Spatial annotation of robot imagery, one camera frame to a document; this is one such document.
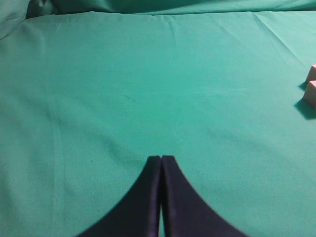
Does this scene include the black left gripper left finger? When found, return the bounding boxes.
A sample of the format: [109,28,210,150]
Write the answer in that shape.
[79,156,161,237]

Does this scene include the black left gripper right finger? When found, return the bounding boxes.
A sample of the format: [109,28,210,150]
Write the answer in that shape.
[160,156,246,237]

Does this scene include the pink cube placed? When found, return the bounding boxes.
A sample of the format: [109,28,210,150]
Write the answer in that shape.
[303,80,316,110]
[305,64,316,82]

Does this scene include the green cloth backdrop and cover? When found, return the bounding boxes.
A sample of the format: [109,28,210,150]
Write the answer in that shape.
[0,0,316,237]

